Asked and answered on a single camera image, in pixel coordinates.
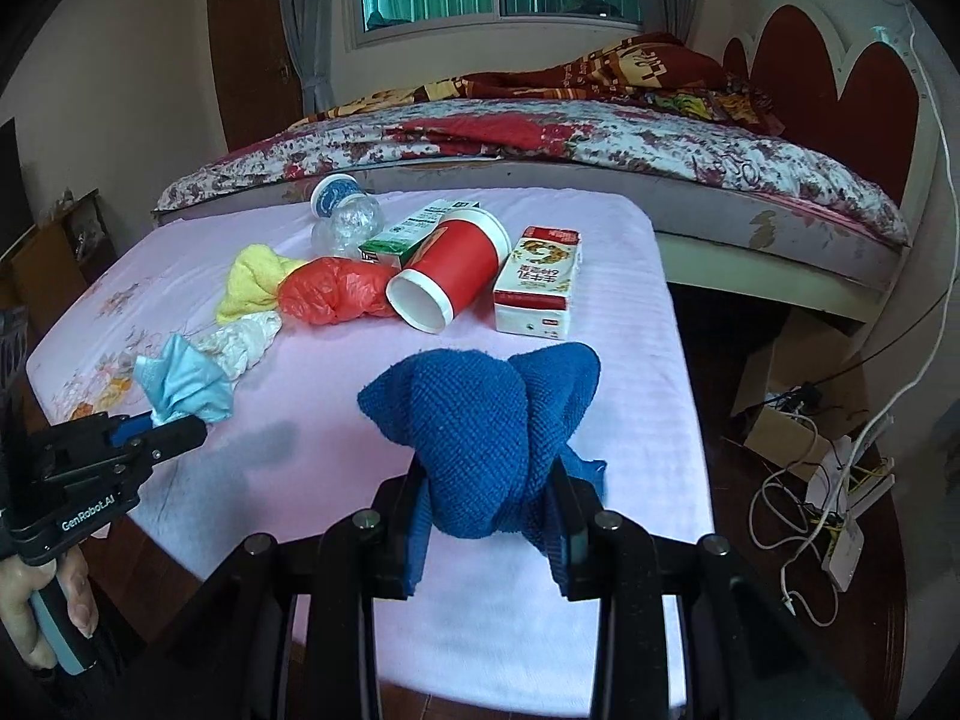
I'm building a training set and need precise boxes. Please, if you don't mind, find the light blue face mask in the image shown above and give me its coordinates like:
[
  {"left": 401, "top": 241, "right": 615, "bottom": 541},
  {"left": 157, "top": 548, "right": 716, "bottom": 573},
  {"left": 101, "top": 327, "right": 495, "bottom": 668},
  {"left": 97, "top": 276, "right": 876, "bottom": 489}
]
[{"left": 133, "top": 335, "right": 235, "bottom": 426}]

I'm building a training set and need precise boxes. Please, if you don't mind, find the blue knitted cloth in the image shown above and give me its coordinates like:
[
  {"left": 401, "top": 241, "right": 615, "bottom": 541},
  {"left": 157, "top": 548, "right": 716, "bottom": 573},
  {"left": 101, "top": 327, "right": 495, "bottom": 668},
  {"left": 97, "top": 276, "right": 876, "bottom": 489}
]
[{"left": 358, "top": 343, "right": 607, "bottom": 548}]

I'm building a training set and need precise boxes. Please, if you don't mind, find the yellow cloth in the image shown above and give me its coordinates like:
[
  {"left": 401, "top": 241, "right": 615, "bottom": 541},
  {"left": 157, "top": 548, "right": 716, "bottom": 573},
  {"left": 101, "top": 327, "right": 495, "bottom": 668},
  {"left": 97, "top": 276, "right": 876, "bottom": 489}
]
[{"left": 215, "top": 244, "right": 306, "bottom": 325}]

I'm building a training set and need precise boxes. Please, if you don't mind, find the red white milk carton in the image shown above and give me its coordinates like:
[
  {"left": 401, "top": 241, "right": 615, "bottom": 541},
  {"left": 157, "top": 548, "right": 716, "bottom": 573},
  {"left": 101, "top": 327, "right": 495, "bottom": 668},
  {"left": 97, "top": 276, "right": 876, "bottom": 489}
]
[{"left": 493, "top": 226, "right": 583, "bottom": 340}]

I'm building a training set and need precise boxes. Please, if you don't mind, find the red paper cup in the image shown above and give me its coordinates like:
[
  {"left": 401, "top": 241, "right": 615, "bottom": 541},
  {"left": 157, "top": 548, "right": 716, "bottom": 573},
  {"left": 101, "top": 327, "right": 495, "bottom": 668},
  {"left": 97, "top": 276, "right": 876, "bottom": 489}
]
[{"left": 386, "top": 206, "right": 512, "bottom": 333}]

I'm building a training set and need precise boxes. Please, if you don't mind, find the crushed clear plastic bottle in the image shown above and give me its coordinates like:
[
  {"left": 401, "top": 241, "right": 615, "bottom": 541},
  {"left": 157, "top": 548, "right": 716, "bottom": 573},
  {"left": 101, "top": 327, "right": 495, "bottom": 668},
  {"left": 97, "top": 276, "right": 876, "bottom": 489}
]
[{"left": 309, "top": 174, "right": 384, "bottom": 259}]

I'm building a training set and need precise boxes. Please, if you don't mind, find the left hand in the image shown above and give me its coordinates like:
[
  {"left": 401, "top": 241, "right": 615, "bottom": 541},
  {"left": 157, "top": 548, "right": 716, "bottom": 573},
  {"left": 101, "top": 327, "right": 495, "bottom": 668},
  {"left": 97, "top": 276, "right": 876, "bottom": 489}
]
[{"left": 0, "top": 546, "right": 99, "bottom": 670}]

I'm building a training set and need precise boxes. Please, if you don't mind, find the pink white table cover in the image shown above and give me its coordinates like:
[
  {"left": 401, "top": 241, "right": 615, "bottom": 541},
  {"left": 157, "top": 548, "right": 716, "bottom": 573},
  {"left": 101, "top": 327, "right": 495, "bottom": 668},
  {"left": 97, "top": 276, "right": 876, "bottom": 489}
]
[{"left": 24, "top": 185, "right": 715, "bottom": 720}]

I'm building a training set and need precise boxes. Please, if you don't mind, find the wooden side cabinet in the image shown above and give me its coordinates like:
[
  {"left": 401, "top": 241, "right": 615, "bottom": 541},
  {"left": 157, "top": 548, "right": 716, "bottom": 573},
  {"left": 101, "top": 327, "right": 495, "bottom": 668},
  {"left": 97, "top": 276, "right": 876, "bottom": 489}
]
[{"left": 2, "top": 188, "right": 117, "bottom": 335}]

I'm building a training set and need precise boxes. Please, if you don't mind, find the red plastic bag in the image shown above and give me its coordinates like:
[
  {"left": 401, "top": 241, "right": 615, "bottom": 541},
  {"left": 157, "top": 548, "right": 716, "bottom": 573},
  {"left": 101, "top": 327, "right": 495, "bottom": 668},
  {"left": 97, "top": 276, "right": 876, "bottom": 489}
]
[{"left": 277, "top": 257, "right": 397, "bottom": 327}]

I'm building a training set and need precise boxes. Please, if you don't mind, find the cardboard box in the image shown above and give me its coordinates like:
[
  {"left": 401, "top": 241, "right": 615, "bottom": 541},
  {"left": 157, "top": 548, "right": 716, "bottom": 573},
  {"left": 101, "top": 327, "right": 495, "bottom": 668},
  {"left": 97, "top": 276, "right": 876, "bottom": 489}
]
[{"left": 729, "top": 309, "right": 871, "bottom": 481}]

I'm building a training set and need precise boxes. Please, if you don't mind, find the white router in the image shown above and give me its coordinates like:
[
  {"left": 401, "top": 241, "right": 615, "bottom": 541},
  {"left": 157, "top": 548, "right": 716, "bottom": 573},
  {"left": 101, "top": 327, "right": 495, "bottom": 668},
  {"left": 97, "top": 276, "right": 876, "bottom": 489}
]
[{"left": 804, "top": 436, "right": 896, "bottom": 592}]

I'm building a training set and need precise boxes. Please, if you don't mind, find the green white carton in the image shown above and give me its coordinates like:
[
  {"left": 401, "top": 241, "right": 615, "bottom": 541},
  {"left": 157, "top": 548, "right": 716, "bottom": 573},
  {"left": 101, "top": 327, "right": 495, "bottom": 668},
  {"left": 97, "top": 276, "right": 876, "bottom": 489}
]
[{"left": 358, "top": 200, "right": 480, "bottom": 268}]

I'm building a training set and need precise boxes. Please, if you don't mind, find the bed with floral mattress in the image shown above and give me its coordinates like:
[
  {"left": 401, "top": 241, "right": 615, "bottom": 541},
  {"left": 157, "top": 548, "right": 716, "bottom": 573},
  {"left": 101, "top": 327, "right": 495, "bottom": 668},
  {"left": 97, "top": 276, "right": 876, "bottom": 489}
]
[{"left": 155, "top": 99, "right": 911, "bottom": 323}]

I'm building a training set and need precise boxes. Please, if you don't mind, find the brown wooden door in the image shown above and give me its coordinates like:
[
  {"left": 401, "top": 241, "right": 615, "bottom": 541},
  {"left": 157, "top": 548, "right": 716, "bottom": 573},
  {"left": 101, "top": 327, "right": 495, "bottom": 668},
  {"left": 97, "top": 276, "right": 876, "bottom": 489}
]
[{"left": 206, "top": 0, "right": 302, "bottom": 151}]

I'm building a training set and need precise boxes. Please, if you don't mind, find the red patterned blanket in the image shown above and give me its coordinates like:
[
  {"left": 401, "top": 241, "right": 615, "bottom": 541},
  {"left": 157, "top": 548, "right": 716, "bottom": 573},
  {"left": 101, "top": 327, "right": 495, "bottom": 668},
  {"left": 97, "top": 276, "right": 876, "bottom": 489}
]
[{"left": 301, "top": 32, "right": 784, "bottom": 137}]

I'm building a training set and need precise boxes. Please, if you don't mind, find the grey curtain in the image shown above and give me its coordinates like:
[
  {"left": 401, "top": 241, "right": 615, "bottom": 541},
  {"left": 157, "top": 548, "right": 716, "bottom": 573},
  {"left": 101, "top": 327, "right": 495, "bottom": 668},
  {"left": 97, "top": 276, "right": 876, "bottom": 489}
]
[{"left": 278, "top": 0, "right": 334, "bottom": 114}]

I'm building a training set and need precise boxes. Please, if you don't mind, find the red white headboard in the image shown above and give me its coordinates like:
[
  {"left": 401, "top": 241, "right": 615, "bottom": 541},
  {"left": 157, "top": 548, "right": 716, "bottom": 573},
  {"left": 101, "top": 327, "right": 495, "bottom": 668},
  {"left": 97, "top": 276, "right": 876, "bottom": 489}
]
[{"left": 722, "top": 2, "right": 939, "bottom": 229}]

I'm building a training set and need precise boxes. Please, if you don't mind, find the white cable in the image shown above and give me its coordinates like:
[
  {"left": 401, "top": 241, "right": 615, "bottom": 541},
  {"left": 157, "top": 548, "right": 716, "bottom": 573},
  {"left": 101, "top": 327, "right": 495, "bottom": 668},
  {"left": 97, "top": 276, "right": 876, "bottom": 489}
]
[{"left": 746, "top": 7, "right": 960, "bottom": 629}]

